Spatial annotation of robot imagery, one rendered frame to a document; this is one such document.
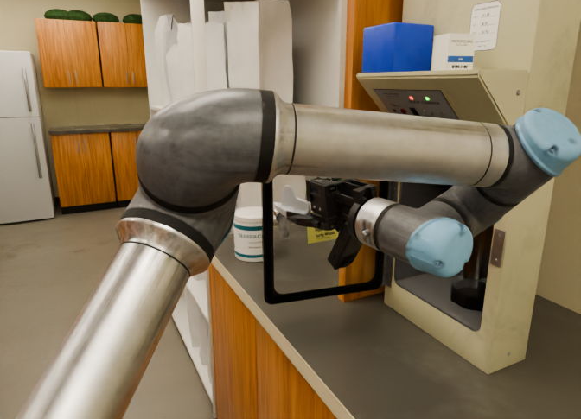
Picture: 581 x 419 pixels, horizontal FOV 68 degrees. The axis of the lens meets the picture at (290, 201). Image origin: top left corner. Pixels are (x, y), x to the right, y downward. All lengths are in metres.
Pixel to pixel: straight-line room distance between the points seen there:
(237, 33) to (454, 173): 1.49
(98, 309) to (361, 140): 0.31
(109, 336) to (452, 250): 0.40
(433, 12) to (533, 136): 0.50
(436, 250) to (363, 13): 0.64
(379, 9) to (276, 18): 1.05
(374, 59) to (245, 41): 1.02
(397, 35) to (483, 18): 0.15
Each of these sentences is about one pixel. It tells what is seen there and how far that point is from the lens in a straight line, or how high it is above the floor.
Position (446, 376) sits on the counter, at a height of 0.94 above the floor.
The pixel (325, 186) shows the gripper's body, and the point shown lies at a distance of 0.68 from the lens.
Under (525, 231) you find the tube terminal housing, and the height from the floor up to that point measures 1.23.
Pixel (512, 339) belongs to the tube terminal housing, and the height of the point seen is 1.00.
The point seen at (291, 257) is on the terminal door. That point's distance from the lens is 1.00.
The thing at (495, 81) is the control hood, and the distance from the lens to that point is 0.76.
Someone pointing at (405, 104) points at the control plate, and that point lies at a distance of 0.92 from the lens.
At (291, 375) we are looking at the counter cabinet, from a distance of 1.11.
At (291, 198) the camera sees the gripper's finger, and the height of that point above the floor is 1.30.
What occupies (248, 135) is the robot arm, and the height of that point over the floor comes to 1.44.
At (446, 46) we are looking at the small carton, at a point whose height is 1.55.
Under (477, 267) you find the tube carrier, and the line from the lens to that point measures 1.00.
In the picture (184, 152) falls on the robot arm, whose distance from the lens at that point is 0.42.
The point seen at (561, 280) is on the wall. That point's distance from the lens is 1.35.
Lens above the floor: 1.49
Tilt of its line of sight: 15 degrees down
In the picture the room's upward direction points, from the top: straight up
